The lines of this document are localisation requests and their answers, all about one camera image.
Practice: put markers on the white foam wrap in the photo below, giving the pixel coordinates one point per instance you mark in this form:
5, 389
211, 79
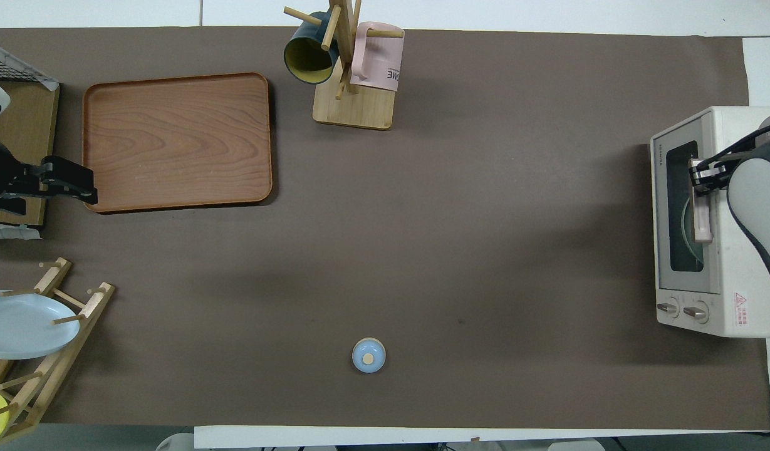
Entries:
9, 230

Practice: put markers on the light blue plate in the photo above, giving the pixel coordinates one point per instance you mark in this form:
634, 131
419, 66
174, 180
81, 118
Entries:
21, 326

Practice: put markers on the wooden mug tree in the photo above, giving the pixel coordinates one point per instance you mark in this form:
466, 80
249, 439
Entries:
353, 109

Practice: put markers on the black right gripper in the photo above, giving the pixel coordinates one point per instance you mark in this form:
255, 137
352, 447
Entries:
726, 169

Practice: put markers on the cream toaster oven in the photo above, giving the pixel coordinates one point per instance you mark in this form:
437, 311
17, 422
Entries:
735, 300

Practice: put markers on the pink mug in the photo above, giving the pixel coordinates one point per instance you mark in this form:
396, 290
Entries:
378, 62

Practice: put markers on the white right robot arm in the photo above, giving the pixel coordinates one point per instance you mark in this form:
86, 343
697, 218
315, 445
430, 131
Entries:
757, 188

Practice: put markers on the brown wooden tray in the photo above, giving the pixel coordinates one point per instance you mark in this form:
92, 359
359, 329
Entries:
178, 141

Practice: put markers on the silver oven knob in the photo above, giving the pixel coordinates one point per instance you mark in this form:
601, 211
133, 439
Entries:
668, 309
695, 312

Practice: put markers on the small blue call bell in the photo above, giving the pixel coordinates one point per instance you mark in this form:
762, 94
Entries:
368, 356

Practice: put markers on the brown table mat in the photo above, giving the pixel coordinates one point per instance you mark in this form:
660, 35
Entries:
485, 250

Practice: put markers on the wooden dish rack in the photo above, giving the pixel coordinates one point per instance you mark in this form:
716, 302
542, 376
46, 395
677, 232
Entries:
52, 363

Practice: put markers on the wooden board with basket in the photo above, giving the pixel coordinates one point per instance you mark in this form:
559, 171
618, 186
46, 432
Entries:
24, 119

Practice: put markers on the dark blue mug yellow inside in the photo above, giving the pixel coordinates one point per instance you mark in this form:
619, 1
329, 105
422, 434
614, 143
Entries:
306, 59

